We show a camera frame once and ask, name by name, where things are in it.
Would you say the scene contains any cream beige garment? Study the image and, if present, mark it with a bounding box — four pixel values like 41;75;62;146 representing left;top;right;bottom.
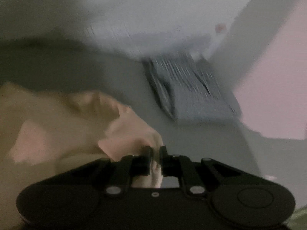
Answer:
1;83;163;229

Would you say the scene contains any folded checkered shirt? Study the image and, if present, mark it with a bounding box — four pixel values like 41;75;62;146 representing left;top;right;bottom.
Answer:
143;53;241;124

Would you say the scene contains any carrot print bed sheet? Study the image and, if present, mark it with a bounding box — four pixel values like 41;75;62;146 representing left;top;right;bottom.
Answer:
80;0;250;58

